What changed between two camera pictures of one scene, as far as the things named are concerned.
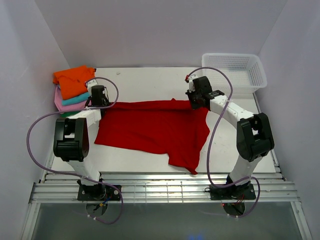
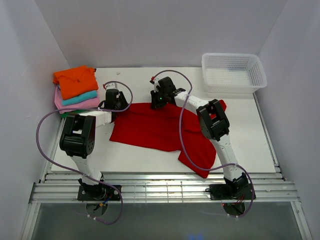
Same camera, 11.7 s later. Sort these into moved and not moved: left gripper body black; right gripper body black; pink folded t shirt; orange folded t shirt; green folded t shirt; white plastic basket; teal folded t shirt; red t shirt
Moved: left gripper body black; right gripper body black; red t shirt
Not moved: orange folded t shirt; teal folded t shirt; pink folded t shirt; white plastic basket; green folded t shirt
